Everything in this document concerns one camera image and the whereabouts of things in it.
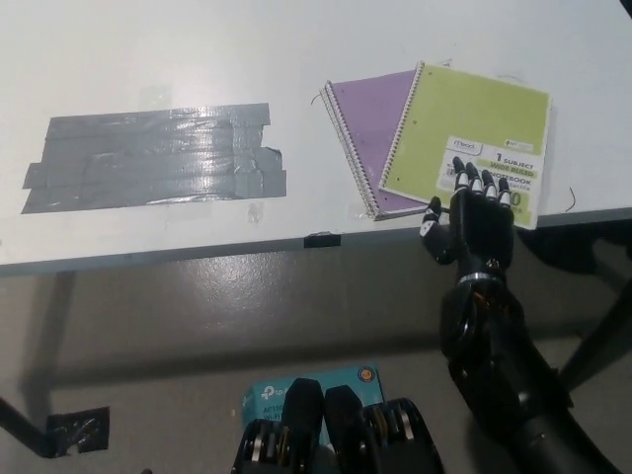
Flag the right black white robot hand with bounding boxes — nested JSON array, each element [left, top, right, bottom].
[[418, 154, 515, 286]]

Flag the green spiral notebook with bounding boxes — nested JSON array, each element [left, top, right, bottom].
[[377, 60, 553, 230]]

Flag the black robot body blocks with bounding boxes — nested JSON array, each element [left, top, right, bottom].
[[229, 378, 443, 474]]

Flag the small black table clip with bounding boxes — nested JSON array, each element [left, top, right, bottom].
[[304, 232, 343, 249]]

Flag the purple spiral notebook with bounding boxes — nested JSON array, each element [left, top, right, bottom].
[[319, 68, 430, 222]]

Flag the teal router box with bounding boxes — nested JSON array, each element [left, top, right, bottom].
[[240, 363, 385, 445]]

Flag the black floor tape patch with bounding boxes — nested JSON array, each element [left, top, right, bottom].
[[45, 406, 111, 454]]

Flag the grey duct tape patch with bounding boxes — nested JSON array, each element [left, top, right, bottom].
[[20, 102, 288, 215]]

